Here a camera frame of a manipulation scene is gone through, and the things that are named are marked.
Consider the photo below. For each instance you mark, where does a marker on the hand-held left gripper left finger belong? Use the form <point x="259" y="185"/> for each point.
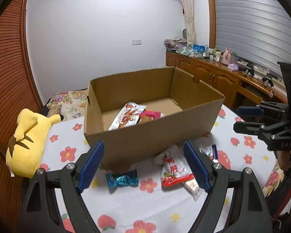
<point x="91" y="167"/>

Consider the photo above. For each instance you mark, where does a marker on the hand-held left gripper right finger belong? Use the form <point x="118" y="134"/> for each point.
<point x="196" y="167"/>

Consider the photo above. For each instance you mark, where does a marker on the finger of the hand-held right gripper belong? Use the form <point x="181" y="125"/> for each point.
<point x="245" y="127"/>
<point x="249" y="111"/>

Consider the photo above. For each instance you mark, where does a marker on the white blue snack packet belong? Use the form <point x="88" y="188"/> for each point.
<point x="207" y="151"/>

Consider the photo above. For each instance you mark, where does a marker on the clear cream snack packet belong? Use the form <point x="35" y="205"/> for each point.
<point x="194" y="189"/>

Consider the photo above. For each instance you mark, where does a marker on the white red snack packet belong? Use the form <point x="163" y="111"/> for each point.
<point x="172" y="167"/>

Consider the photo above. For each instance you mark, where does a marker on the teal candy wrapper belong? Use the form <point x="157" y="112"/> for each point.
<point x="122" y="178"/>

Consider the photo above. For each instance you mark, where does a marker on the brown cardboard box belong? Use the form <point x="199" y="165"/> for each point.
<point x="148" y="138"/>

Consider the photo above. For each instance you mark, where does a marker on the silver chicken feet snack packet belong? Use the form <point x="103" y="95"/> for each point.
<point x="126" y="119"/>

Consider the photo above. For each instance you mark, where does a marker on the pink snack packet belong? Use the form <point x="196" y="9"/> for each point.
<point x="152" y="114"/>

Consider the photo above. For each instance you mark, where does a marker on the person's right hand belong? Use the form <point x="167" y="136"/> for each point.
<point x="285" y="160"/>

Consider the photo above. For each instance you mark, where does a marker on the small black tripod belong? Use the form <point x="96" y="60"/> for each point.
<point x="248" y="69"/>
<point x="268" y="80"/>

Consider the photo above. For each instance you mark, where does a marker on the long wooden cabinet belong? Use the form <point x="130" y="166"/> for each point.
<point x="208" y="72"/>

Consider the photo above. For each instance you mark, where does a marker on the white floral bed sheet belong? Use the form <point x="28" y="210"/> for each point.
<point x="135" y="203"/>

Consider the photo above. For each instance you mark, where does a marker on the pink bottle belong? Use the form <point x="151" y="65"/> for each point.
<point x="226" y="57"/>

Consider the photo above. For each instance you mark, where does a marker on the dark floral quilt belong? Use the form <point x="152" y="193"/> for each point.
<point x="65" y="104"/>

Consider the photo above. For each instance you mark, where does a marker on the group of small bottles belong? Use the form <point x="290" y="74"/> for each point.
<point x="212" y="54"/>

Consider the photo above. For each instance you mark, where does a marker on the yellow plush toy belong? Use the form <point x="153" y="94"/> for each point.
<point x="26" y="140"/>

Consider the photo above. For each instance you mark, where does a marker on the grey window blind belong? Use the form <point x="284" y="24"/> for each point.
<point x="252" y="24"/>

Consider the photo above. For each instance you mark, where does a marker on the blue tissue pack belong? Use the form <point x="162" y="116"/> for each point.
<point x="198" y="48"/>

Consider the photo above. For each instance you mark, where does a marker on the person's dark clothing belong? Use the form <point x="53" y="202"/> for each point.
<point x="286" y="203"/>

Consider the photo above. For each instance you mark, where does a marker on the green plastic bag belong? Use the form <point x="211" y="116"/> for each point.
<point x="185" y="51"/>

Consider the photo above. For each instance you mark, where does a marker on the small desk fan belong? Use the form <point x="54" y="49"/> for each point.
<point x="184" y="34"/>

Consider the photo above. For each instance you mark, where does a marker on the beige patterned curtain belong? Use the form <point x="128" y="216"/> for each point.
<point x="188" y="12"/>

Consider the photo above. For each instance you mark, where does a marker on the brown slatted wardrobe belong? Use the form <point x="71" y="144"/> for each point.
<point x="7" y="77"/>

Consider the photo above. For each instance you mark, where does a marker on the white wall switch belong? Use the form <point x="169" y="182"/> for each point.
<point x="137" y="42"/>

